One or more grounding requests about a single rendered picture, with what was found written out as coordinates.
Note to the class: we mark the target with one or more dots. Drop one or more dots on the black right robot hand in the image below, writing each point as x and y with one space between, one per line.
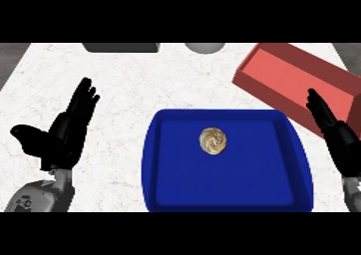
342 139

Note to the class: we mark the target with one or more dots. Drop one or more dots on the blue tray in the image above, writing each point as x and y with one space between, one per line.
226 166

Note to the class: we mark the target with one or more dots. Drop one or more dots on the red cardboard box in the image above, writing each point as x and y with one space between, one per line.
300 79

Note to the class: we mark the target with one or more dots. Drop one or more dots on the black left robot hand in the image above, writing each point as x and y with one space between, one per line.
65 132

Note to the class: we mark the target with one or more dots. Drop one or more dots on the beige swirl cupcake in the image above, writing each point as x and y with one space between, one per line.
213 141

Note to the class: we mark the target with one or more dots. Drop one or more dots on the grey round object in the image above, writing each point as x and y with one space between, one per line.
204 47

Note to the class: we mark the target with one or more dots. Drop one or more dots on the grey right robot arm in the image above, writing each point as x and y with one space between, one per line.
356 194

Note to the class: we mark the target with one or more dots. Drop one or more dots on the dark grey rectangular block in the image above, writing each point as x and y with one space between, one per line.
121 47

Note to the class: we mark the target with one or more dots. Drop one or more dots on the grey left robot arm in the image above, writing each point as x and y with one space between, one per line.
43 194

